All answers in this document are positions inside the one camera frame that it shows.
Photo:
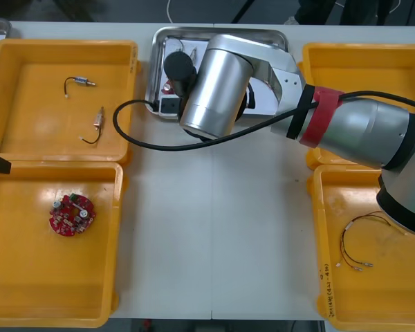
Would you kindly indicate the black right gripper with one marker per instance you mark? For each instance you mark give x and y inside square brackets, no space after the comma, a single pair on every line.
[184,86]

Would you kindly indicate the silver and black right arm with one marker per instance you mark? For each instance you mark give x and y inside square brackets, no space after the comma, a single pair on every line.
[221,90]

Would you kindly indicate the round red circuit board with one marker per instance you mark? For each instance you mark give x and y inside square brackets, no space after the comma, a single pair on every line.
[69,221]
[166,88]

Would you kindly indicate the yellow-orange plastic bin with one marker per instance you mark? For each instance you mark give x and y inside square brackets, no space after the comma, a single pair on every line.
[38,114]
[366,69]
[38,269]
[366,297]

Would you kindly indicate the bare metal solenoid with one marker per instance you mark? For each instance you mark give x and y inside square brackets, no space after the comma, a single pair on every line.
[98,120]

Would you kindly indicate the small steel tray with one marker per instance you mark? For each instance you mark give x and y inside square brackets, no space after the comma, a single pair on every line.
[0,24]

